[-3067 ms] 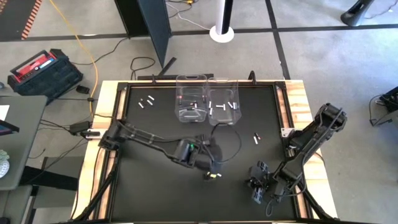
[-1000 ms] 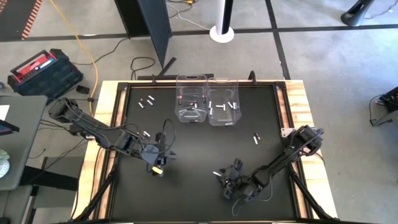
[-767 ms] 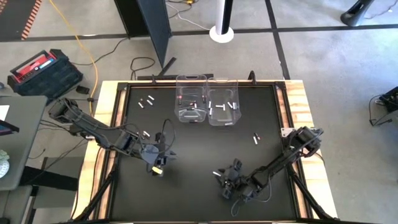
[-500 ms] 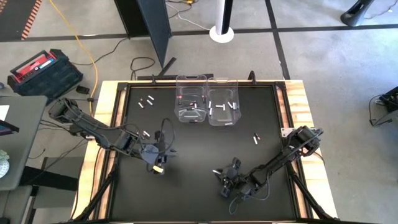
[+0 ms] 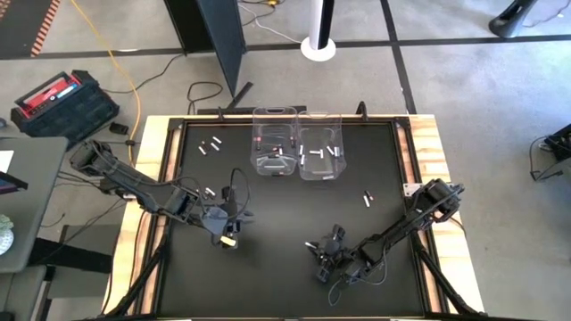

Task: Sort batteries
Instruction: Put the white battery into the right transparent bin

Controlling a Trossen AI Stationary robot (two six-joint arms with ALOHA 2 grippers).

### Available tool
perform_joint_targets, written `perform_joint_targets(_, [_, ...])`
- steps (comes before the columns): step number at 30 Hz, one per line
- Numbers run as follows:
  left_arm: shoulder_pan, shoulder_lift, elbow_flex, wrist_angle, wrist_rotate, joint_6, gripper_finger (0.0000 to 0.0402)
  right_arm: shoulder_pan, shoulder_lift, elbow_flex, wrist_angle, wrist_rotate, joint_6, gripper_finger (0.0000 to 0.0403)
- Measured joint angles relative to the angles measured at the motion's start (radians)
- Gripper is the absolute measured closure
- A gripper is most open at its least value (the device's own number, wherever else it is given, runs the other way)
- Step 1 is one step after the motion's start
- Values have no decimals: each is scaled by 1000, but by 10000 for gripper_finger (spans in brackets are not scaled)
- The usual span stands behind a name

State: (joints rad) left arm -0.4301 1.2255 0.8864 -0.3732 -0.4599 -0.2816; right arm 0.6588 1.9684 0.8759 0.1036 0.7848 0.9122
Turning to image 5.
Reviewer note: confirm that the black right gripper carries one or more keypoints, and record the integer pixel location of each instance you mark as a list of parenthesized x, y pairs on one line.
[(336, 254)]

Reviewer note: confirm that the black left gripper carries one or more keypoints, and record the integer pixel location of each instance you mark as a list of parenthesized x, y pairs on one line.
[(216, 220)]

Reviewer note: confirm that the clear plastic bin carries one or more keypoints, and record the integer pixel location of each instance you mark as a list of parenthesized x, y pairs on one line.
[(267, 129), (316, 134)]

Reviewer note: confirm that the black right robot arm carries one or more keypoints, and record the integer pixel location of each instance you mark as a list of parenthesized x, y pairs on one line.
[(439, 196)]

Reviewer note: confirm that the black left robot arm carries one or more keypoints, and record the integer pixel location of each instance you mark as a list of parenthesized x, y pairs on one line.
[(147, 194)]

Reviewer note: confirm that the yellow tape tag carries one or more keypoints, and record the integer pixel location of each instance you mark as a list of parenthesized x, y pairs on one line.
[(228, 241)]

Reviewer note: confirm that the black floor bar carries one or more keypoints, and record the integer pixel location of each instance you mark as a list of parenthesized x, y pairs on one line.
[(232, 110)]

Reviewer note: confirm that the black partition foot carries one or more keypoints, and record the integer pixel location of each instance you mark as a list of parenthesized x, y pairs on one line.
[(241, 94)]

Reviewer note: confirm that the black power adapter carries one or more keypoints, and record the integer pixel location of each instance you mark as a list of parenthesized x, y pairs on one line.
[(119, 128)]

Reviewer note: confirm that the black desk base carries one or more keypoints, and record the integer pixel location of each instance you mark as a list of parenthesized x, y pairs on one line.
[(71, 256)]

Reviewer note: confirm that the dark partition panel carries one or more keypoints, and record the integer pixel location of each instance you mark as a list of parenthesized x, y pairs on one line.
[(218, 35)]

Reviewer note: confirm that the grey desk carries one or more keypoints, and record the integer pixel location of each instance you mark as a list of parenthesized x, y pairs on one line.
[(31, 200)]

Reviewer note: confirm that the red and black toolbox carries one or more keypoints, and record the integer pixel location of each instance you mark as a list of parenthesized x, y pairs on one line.
[(67, 107)]

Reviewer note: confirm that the white pole with round base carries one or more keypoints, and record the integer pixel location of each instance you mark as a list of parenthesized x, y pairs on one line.
[(319, 44)]

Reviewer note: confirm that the grey chair seat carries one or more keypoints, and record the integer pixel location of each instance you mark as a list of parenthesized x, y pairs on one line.
[(22, 294)]

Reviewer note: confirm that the patterned bowl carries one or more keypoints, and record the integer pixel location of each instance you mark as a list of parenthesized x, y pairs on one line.
[(4, 234)]

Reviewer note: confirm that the white paper sheet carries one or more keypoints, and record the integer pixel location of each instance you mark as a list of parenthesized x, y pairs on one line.
[(5, 160)]

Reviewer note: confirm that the black equipment on cart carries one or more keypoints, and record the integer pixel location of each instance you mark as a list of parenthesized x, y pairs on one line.
[(560, 142)]

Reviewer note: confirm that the black orange-striped floor mat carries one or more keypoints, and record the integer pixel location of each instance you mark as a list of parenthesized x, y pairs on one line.
[(22, 27)]

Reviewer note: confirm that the black stand foot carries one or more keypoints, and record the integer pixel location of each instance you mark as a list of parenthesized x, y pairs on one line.
[(513, 20)]

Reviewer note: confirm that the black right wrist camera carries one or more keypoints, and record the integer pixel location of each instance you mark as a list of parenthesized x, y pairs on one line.
[(325, 273)]

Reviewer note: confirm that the silver metal bracket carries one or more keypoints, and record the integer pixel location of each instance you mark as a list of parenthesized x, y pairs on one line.
[(409, 189)]

